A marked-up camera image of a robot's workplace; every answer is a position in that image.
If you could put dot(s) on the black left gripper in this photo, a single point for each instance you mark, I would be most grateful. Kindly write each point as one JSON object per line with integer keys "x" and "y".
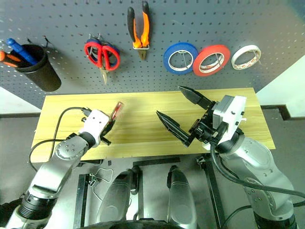
{"x": 106, "y": 142}

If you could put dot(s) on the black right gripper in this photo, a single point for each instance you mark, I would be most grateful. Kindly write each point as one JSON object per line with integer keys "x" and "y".
{"x": 205, "y": 131}

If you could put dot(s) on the large red tape roll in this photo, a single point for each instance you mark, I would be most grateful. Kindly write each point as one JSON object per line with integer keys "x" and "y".
{"x": 197, "y": 66}

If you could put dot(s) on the orange and black pliers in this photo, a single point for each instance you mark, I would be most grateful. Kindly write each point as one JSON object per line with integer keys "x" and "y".
{"x": 145, "y": 23}

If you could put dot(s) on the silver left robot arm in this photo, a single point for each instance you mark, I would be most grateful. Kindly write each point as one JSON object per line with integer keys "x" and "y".
{"x": 69, "y": 148}

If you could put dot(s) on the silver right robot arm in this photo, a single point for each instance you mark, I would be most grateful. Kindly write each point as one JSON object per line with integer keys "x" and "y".
{"x": 252, "y": 155}

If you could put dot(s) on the grey pegboard wall panel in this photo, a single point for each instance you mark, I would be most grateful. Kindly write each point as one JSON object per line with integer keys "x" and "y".
{"x": 71, "y": 19}

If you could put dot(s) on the silver pegboard hook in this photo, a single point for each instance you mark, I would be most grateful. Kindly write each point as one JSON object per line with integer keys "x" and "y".
{"x": 184, "y": 59}

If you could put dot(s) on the blue tape roll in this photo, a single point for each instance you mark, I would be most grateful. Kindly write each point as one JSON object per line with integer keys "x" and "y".
{"x": 166, "y": 59}

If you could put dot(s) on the dark grey rounded shell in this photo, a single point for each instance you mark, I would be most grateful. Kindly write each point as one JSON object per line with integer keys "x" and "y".
{"x": 181, "y": 198}
{"x": 116, "y": 198}

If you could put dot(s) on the white tape roll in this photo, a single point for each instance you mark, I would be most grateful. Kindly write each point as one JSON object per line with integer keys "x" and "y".
{"x": 234, "y": 58}

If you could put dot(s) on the black plastic cup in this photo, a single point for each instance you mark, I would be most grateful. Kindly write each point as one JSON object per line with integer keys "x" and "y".
{"x": 45, "y": 76}

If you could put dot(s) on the black cup hook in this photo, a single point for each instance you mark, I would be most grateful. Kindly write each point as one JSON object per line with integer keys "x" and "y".
{"x": 29, "y": 40}
{"x": 47, "y": 41}

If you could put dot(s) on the orange and black screwdriver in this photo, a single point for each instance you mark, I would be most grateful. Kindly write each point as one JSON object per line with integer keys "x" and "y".
{"x": 10, "y": 58}

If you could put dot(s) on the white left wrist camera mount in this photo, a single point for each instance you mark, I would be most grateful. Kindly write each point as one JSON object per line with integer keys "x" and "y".
{"x": 95, "y": 124}

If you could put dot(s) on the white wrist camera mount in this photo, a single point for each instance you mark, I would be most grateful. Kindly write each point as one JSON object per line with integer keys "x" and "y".
{"x": 236, "y": 112}
{"x": 95, "y": 124}

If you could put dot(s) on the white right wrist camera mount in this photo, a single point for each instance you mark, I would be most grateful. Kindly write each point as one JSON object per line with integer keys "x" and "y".
{"x": 236, "y": 112}

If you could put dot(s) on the black wall rail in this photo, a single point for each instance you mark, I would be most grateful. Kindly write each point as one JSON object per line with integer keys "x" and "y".
{"x": 276, "y": 106}

